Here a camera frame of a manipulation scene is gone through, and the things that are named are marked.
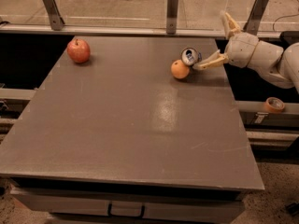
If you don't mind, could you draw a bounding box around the red apple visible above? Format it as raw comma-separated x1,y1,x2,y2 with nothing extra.
66,38,91,63

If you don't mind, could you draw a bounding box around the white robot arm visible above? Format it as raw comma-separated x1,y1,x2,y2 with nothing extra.
193,11,299,92

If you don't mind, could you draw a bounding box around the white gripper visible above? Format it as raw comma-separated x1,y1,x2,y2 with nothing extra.
192,11,259,71

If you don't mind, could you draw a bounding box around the crushed blue silver can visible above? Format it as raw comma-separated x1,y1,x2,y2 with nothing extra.
180,48,202,66

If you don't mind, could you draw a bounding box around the orange fruit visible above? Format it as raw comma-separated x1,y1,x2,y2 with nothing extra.
171,60,190,79

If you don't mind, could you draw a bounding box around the middle metal bracket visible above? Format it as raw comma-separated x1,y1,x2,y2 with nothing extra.
166,0,178,35

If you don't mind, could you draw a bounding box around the metal rail behind table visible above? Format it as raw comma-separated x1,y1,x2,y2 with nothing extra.
0,23,281,41

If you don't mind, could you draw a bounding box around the grey drawer with handle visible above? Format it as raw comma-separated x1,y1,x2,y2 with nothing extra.
11,188,244,224

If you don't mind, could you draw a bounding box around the left metal bracket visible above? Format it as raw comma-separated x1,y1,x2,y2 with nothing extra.
42,0,64,31

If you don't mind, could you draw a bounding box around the orange tape roll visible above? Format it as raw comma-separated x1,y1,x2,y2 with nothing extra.
264,97,285,113

